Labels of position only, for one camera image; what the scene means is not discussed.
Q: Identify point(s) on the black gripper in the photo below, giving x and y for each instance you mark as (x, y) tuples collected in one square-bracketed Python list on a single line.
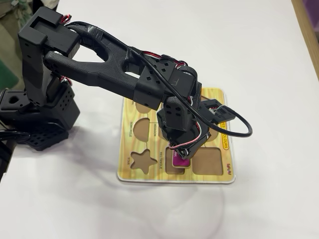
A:
[(191, 152)]

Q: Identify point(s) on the pink rectangle piece yellow pin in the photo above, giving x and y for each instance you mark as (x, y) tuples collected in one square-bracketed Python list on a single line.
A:
[(180, 163)]

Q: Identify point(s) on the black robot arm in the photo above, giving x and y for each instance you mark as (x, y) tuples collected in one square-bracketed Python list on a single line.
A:
[(99, 72)]

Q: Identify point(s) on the wooden shape puzzle board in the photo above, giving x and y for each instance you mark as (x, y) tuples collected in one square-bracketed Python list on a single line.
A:
[(149, 174)]

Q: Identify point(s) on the leaf patterned cloth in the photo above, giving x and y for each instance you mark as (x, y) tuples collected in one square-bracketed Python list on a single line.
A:
[(12, 12)]

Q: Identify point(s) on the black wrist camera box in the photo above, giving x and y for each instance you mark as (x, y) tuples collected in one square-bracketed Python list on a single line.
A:
[(207, 104)]

